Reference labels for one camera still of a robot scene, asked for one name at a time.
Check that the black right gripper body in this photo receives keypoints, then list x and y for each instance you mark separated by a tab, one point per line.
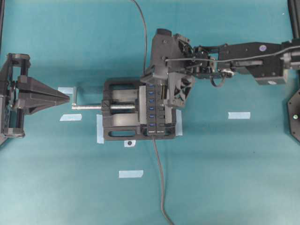
166	46

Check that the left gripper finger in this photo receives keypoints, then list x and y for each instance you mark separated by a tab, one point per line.
31	105
31	85

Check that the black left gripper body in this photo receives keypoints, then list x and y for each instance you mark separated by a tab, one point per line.
11	118

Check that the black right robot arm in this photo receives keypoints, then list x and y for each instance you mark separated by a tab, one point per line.
268	63

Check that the black multiport USB hub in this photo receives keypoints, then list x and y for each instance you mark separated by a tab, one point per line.
155	110

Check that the blue tape strip upper left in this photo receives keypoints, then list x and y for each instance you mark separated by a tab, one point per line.
66	90

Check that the blue tape strip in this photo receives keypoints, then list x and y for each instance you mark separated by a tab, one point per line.
127	174
66	90
239	115
71	117

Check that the black bench vise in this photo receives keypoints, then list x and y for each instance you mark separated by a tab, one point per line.
124	111

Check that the blue tape strip right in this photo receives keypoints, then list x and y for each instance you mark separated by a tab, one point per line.
239	115

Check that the white sticker with dot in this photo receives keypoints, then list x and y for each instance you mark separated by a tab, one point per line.
129	143

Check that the blue tape strip bottom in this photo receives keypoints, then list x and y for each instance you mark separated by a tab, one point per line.
127	174

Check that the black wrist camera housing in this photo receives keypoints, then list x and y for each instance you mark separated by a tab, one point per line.
179	87

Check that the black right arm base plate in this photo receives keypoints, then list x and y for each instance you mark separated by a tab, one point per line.
293	107

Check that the black aluminium frame rail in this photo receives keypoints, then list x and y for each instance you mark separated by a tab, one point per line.
294	13

